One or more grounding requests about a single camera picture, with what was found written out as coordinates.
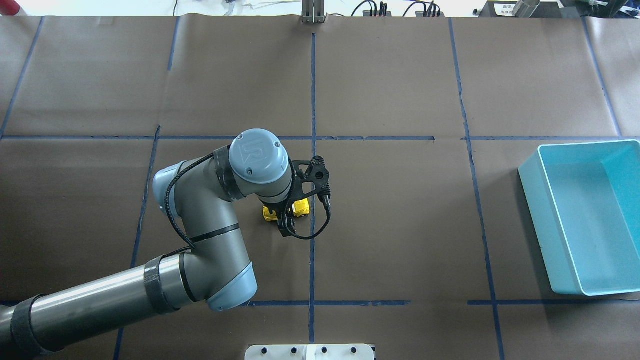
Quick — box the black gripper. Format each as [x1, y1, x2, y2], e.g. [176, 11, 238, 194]
[260, 193, 301, 238]

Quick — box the yellow beetle toy car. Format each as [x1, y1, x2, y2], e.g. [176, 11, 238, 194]
[263, 198, 311, 222]

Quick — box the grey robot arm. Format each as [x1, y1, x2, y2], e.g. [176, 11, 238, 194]
[1, 136, 308, 360]

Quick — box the turquoise plastic bin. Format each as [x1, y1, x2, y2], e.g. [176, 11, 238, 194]
[518, 139, 640, 297]

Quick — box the red cylinder bottle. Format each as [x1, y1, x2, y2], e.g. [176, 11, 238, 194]
[0, 0, 22, 16]

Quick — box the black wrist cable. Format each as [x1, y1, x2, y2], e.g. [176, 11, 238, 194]
[165, 150, 333, 251]

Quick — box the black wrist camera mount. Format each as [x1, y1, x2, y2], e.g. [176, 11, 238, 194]
[290, 155, 331, 204]

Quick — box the white pedestal column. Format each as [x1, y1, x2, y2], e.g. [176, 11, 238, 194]
[244, 343, 377, 360]

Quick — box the aluminium frame post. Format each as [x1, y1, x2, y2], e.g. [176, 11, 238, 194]
[301, 0, 327, 24]

